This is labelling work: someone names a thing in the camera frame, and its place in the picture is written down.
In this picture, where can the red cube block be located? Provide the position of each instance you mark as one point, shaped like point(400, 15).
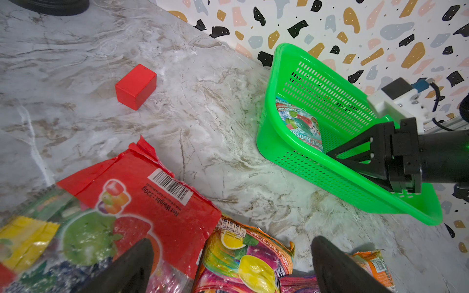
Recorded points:
point(136, 87)

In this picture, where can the green plastic basket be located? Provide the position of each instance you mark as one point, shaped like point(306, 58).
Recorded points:
point(342, 112)

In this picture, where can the orange Fox's fruits candy bag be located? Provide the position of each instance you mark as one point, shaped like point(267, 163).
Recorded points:
point(238, 258)

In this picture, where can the orange candy bag back side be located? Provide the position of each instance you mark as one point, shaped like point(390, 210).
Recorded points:
point(373, 262)

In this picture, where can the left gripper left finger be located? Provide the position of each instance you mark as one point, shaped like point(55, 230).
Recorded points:
point(130, 273)

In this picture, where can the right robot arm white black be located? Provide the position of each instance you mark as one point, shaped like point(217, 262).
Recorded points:
point(444, 157)

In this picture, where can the teal Fox's mint candy bag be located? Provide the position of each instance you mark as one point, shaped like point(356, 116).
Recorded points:
point(302, 124)

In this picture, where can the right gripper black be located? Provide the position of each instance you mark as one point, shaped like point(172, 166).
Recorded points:
point(394, 153)

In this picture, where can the red fruit candy bag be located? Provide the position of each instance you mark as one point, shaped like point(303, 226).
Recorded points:
point(72, 231)

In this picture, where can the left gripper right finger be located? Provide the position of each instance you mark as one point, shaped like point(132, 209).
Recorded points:
point(336, 272)

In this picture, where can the purple Fox's berries candy bag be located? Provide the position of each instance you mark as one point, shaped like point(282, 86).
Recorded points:
point(299, 285)

